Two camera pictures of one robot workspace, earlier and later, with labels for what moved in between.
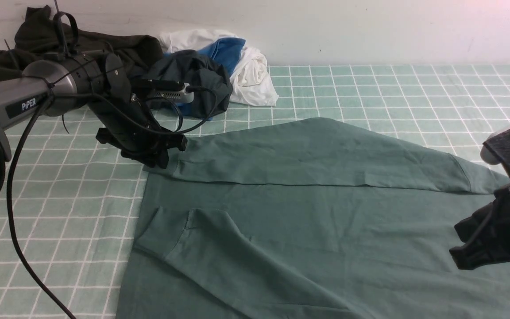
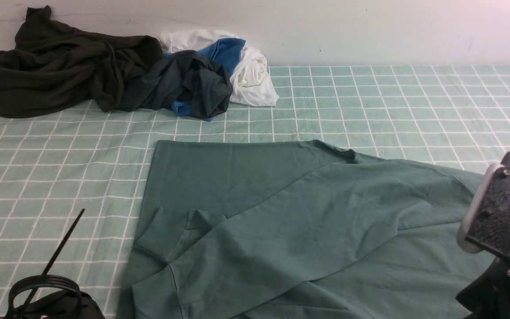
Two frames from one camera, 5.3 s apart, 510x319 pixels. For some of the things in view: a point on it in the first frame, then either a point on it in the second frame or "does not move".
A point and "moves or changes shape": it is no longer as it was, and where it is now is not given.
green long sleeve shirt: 314,218 moves or changes shape
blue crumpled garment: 224,50 does not move
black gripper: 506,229 -> 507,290
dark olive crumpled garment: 40,37 does not move
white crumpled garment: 252,84 does not move
